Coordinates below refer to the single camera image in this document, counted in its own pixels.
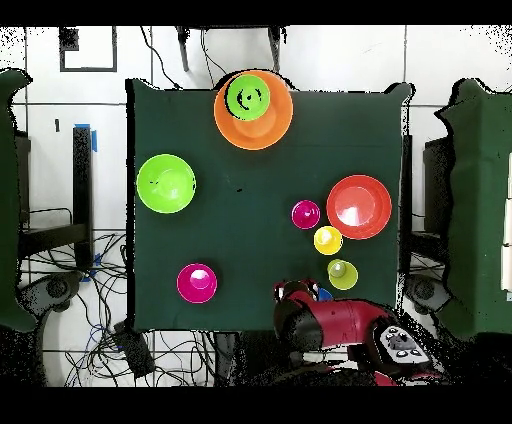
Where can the black camera stand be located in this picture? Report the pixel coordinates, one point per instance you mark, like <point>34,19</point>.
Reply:
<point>184,48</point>

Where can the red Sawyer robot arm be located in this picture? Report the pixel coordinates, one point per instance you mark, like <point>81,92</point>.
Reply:
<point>344,324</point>

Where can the wide red-orange bowl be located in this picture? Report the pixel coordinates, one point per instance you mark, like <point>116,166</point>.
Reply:
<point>359,206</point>

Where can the blue bowl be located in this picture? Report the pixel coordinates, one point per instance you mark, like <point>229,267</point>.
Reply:
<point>324,295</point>

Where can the dark green tablecloth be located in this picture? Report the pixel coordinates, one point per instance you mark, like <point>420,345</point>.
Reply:
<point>240,224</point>

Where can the large green bowl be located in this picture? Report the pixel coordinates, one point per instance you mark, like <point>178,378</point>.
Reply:
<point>166,184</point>

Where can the large orange bowl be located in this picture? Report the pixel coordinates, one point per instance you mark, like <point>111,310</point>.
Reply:
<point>276,128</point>

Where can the black power strip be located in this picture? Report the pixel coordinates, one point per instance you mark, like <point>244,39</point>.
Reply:
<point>134,352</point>

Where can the green cloth side table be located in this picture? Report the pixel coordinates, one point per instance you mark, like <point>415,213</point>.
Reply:
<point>10,200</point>
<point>468,200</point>

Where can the yellow cup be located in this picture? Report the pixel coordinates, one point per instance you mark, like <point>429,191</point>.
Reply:
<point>328,240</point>

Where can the small pink bowl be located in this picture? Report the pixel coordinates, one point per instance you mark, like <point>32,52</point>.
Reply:
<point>196,283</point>

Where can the lime yellow-green cup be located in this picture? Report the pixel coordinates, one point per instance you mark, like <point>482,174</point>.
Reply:
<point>344,276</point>

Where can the black square frame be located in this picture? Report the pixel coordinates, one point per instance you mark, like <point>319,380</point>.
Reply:
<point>68,40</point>

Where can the small green bowl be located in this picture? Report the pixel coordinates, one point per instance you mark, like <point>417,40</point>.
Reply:
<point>256,86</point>

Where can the black metal stand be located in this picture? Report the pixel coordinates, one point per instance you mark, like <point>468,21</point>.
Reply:
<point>82,180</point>

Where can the pink cup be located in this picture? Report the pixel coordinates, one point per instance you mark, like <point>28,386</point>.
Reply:
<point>305,214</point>

